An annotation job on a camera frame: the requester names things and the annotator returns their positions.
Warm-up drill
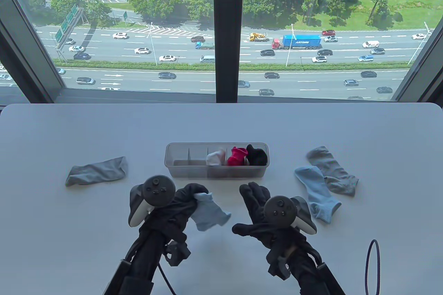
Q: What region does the person's left hand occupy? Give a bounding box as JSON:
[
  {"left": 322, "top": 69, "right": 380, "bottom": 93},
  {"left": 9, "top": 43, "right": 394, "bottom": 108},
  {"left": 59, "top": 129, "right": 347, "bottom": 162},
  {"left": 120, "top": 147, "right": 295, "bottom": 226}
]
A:
[{"left": 138, "top": 184, "right": 209, "bottom": 244}]

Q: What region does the person's right hand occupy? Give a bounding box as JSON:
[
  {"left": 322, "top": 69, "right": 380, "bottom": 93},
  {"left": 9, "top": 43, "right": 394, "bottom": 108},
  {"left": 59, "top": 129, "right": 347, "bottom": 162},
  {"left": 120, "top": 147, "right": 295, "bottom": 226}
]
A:
[{"left": 232, "top": 182, "right": 308, "bottom": 251}]

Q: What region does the grey hand controller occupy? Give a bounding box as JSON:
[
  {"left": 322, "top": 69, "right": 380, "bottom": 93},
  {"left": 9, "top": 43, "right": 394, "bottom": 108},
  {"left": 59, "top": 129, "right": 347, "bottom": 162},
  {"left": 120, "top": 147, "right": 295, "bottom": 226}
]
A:
[
  {"left": 128, "top": 175, "right": 176, "bottom": 228},
  {"left": 264, "top": 195, "right": 317, "bottom": 235}
]

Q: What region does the light blue sock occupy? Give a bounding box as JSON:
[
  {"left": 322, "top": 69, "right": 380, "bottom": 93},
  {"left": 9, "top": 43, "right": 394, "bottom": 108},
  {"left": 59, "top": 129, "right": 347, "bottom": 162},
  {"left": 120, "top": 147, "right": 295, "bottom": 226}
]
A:
[
  {"left": 190, "top": 192, "right": 232, "bottom": 231},
  {"left": 294, "top": 166, "right": 342, "bottom": 223}
]

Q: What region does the black sock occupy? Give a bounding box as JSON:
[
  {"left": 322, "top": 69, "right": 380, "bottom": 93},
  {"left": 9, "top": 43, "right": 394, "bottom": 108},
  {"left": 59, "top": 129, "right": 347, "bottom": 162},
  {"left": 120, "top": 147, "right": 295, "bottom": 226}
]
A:
[
  {"left": 246, "top": 144, "right": 268, "bottom": 166},
  {"left": 246, "top": 146, "right": 268, "bottom": 166}
]

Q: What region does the grey sock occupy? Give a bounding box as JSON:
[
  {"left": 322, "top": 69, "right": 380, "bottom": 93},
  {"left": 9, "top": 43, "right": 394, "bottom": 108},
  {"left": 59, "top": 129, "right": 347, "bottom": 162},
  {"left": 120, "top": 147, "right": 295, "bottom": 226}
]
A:
[
  {"left": 65, "top": 156, "right": 129, "bottom": 187},
  {"left": 306, "top": 146, "right": 360, "bottom": 196}
]

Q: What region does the black right forearm module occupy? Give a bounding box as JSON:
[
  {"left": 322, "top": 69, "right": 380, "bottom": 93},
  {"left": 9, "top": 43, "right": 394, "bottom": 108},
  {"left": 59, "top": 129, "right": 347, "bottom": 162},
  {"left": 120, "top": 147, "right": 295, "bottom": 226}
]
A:
[{"left": 315, "top": 262, "right": 346, "bottom": 295}]

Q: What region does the black left forearm module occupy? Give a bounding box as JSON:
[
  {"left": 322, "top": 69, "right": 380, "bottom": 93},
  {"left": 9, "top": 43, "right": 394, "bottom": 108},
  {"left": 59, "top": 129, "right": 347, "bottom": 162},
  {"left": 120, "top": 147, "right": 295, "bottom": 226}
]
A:
[{"left": 104, "top": 260, "right": 132, "bottom": 295}]

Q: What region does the clear plastic divided organizer box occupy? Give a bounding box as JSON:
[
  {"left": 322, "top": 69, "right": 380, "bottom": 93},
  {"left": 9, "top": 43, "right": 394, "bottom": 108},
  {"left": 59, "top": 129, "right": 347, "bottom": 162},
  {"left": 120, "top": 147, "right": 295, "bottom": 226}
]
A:
[{"left": 164, "top": 142, "right": 270, "bottom": 178}]

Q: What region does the green road sign gantry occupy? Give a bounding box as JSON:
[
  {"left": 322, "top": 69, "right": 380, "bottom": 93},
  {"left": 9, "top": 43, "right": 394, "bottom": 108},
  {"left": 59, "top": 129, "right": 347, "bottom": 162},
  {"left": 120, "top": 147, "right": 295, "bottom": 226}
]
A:
[{"left": 54, "top": 4, "right": 85, "bottom": 64}]

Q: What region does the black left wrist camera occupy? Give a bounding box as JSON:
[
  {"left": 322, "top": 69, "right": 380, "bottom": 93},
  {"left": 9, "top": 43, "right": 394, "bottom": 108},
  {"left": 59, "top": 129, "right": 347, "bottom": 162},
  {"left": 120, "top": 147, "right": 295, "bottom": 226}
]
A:
[{"left": 164, "top": 241, "right": 191, "bottom": 267}]

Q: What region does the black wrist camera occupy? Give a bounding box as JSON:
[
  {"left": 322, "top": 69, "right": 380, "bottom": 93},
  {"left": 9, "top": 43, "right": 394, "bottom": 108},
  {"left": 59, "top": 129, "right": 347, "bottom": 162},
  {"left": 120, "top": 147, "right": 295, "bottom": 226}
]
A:
[
  {"left": 266, "top": 250, "right": 292, "bottom": 280},
  {"left": 164, "top": 241, "right": 191, "bottom": 267}
]

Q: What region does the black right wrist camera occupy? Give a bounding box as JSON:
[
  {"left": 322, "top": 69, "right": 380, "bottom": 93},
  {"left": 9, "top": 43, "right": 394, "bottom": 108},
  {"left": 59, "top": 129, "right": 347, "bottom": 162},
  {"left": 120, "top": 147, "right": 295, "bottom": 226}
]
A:
[{"left": 266, "top": 250, "right": 292, "bottom": 280}]

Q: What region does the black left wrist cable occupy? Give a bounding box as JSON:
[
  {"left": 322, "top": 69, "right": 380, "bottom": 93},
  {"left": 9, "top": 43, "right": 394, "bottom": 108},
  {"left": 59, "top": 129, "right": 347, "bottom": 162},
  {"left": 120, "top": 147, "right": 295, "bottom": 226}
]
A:
[{"left": 157, "top": 264, "right": 177, "bottom": 295}]

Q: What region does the dark window frame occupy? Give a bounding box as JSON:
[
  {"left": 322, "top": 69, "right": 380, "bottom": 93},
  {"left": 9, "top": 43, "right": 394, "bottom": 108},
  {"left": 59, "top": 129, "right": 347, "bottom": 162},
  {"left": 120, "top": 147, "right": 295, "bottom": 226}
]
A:
[{"left": 0, "top": 0, "right": 443, "bottom": 103}]

